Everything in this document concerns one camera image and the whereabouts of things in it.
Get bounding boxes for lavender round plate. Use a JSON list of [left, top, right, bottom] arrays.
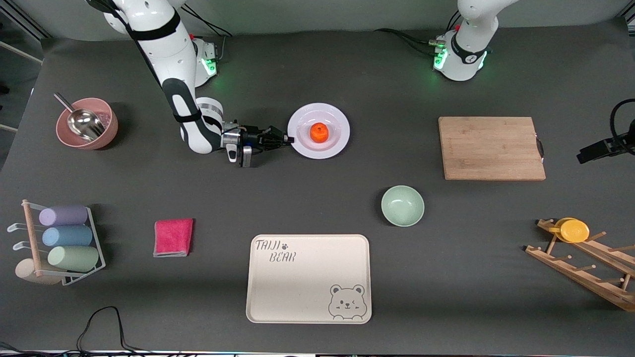
[[287, 103, 351, 160]]

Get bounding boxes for yellow cup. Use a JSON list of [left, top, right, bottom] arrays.
[[548, 218, 590, 243]]

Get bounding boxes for wooden cutting board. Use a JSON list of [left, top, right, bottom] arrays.
[[438, 117, 547, 181]]

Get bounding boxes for pink folded cloth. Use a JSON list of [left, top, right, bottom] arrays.
[[153, 219, 194, 258]]

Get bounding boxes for wooden peg drying rack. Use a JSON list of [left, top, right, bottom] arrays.
[[525, 218, 635, 312]]

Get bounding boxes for light green bowl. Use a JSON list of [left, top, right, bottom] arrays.
[[381, 185, 425, 228]]

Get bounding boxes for cream bear print tray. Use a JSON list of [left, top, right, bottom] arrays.
[[246, 234, 372, 324]]

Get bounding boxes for pink bowl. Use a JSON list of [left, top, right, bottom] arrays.
[[56, 98, 119, 150]]

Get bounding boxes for metal scoop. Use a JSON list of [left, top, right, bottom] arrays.
[[54, 93, 106, 143]]

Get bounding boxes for purple cup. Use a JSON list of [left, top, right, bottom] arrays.
[[39, 205, 89, 227]]

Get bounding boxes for blue cup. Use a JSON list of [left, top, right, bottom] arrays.
[[42, 226, 94, 247]]

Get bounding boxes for green cup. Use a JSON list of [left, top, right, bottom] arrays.
[[48, 245, 100, 273]]

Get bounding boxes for beige cup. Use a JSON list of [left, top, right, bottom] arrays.
[[15, 258, 63, 286]]

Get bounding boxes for black right arm base cables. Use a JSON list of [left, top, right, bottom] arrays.
[[180, 4, 235, 63]]

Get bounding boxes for black arm base cables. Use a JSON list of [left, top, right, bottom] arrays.
[[180, 4, 235, 63], [374, 11, 463, 56]]

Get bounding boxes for black left arm base cables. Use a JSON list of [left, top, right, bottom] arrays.
[[374, 11, 463, 56]]

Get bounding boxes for white wire cup rack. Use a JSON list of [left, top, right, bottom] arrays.
[[7, 199, 107, 287]]

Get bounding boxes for black cable on table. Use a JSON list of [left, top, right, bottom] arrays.
[[0, 306, 164, 356]]

